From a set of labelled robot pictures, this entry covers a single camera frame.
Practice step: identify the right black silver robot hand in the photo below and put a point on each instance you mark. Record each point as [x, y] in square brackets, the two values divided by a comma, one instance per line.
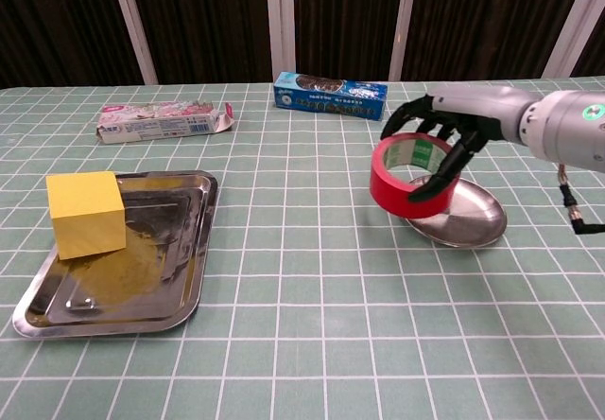
[482, 105]

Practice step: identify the red tape roll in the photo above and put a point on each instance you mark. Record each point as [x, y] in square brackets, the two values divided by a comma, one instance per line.
[397, 197]

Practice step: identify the yellow cube block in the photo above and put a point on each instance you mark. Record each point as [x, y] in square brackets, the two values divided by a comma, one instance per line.
[85, 216]

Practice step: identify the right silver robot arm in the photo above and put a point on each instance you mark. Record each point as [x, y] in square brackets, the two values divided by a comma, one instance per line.
[567, 127]

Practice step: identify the round steel plate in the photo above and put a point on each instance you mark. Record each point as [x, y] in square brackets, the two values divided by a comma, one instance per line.
[472, 221]

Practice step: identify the blue cookie box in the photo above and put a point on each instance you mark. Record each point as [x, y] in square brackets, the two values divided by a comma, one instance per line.
[331, 103]

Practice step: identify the green checked tablecloth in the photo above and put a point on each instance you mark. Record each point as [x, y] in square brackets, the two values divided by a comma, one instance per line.
[331, 320]

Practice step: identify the pink floral carton box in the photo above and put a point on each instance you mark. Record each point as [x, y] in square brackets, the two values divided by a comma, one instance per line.
[156, 124]

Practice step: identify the rectangular steel tray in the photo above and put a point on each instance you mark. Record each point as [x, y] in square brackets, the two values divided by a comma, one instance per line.
[142, 287]

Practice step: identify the white frame post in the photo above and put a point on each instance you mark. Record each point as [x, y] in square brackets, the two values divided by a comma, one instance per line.
[279, 22]
[574, 22]
[134, 27]
[404, 22]

